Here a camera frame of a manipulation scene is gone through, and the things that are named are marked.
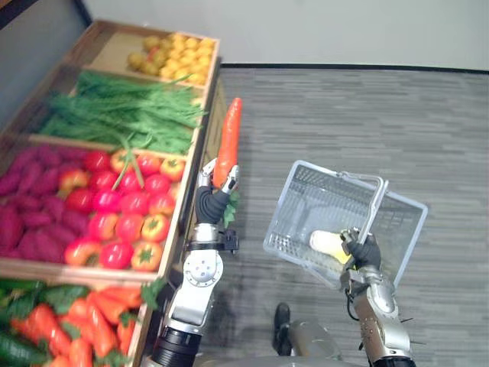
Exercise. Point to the pale yellow corn cob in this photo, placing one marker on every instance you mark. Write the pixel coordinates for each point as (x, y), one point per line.
(324, 241)

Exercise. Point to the dark robot foot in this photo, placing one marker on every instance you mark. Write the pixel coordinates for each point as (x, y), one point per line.
(282, 325)

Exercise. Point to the purple sweet potato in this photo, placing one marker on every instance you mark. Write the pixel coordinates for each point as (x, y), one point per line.
(49, 180)
(74, 153)
(53, 206)
(23, 158)
(9, 229)
(23, 202)
(38, 248)
(74, 222)
(57, 234)
(9, 182)
(47, 154)
(30, 176)
(34, 219)

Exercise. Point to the black baseboard strip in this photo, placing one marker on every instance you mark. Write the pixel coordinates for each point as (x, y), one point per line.
(344, 67)

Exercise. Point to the orange red tomato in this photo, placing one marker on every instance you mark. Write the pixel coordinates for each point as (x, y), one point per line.
(155, 227)
(81, 251)
(146, 256)
(172, 169)
(103, 225)
(161, 204)
(119, 162)
(73, 179)

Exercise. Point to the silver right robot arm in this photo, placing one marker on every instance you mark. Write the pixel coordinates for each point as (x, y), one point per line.
(378, 302)

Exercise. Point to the grey plastic shopping basket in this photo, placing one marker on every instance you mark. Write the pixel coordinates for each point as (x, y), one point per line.
(305, 191)

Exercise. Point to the green onion stalk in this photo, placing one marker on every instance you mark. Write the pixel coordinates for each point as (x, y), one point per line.
(130, 160)

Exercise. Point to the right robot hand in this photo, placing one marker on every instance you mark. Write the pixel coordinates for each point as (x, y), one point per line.
(366, 250)

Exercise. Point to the dull yellow lemon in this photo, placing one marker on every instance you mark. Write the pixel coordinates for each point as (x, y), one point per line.
(151, 43)
(135, 60)
(151, 69)
(158, 57)

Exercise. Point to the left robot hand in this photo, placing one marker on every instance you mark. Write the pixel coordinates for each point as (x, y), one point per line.
(210, 206)

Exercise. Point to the wooden produce display shelf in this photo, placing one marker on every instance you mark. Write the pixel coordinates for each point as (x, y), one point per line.
(172, 244)

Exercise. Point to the green leafy herb bunch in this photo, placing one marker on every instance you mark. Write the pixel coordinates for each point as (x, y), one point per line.
(114, 132)
(130, 86)
(126, 109)

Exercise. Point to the dark green cucumber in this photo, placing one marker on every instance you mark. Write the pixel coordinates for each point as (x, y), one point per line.
(19, 349)
(19, 285)
(15, 306)

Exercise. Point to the grey robot torso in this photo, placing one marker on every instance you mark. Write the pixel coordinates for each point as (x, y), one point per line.
(282, 362)

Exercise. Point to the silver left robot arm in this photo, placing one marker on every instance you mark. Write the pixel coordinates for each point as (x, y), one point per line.
(200, 267)

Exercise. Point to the silver robot leg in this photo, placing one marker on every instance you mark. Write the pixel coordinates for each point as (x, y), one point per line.
(313, 340)

